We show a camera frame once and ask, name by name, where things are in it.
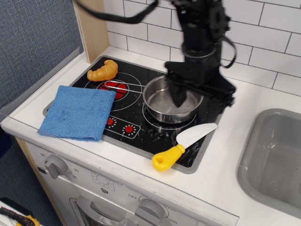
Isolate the black braided cable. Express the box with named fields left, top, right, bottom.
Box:
left=75, top=0, right=159, bottom=24

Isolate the grey oven knob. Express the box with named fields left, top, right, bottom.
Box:
left=135, top=199, right=165, bottom=224
left=45, top=155, right=68, bottom=179

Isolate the yellow black object bottom left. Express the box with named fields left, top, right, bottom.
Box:
left=0, top=207, right=40, bottom=226

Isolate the blue napkin cloth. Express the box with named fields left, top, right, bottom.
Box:
left=38, top=86, right=116, bottom=142

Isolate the wooden side panel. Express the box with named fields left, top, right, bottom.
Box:
left=72, top=1, right=110, bottom=64

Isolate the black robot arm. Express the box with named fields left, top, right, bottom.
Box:
left=165, top=0, right=236, bottom=107

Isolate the toy oven door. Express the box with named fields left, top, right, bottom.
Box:
left=68, top=195, right=170, bottom=226

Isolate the stainless steel pot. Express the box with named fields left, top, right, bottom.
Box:
left=104, top=75, right=204, bottom=124

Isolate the black toy stove top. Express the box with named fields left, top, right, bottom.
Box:
left=42, top=55, right=232, bottom=175

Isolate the yellow white toy knife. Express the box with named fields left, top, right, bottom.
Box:
left=151, top=123, right=217, bottom=172

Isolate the grey left oven knob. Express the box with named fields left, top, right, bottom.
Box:
left=45, top=155, right=68, bottom=179

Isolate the orange toy croissant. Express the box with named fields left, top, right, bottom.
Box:
left=87, top=60, right=119, bottom=82

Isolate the grey right oven knob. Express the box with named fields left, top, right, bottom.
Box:
left=135, top=199, right=165, bottom=224

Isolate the grey sink basin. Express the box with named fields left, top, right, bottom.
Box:
left=237, top=109, right=301, bottom=218

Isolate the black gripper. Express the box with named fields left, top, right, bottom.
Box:
left=165, top=56, right=236, bottom=107

